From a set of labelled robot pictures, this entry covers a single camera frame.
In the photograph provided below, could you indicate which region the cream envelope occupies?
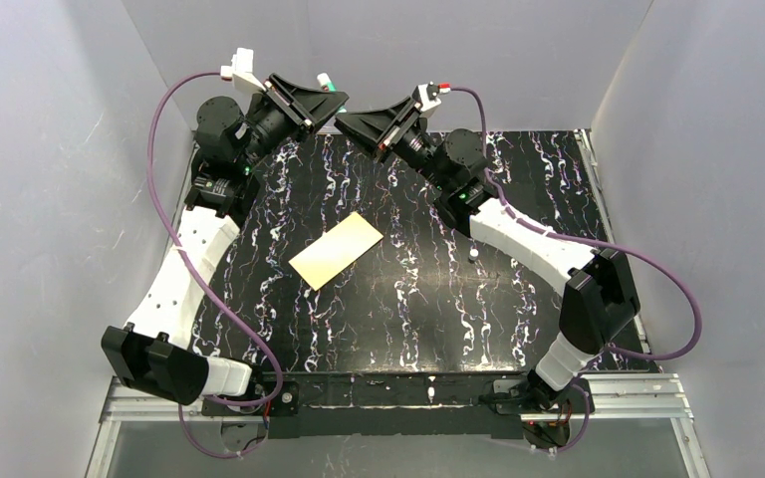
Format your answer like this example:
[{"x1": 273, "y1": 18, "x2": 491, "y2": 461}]
[{"x1": 289, "y1": 212, "x2": 383, "y2": 291}]

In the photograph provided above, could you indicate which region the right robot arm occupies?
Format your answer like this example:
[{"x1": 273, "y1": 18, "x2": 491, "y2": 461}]
[{"x1": 335, "y1": 98, "x2": 640, "y2": 409}]

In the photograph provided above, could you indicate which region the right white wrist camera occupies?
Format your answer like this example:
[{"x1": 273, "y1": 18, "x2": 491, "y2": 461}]
[{"x1": 414, "y1": 82, "x2": 451, "y2": 118}]

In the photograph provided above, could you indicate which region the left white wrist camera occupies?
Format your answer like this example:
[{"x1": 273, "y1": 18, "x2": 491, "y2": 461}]
[{"x1": 219, "y1": 48, "x2": 265, "y2": 95}]

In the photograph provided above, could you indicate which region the aluminium table frame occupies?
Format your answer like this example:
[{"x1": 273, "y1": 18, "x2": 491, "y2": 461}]
[{"x1": 89, "y1": 128, "x2": 714, "y2": 478}]

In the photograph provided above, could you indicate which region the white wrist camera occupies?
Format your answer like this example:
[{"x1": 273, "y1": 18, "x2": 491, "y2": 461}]
[
  {"x1": 219, "y1": 48, "x2": 265, "y2": 95},
  {"x1": 414, "y1": 82, "x2": 451, "y2": 118}
]

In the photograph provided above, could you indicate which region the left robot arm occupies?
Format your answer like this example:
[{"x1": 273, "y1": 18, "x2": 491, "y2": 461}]
[{"x1": 101, "y1": 75, "x2": 348, "y2": 407}]

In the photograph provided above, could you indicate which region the green white glue stick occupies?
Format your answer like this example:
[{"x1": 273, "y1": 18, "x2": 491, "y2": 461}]
[{"x1": 316, "y1": 73, "x2": 337, "y2": 92}]

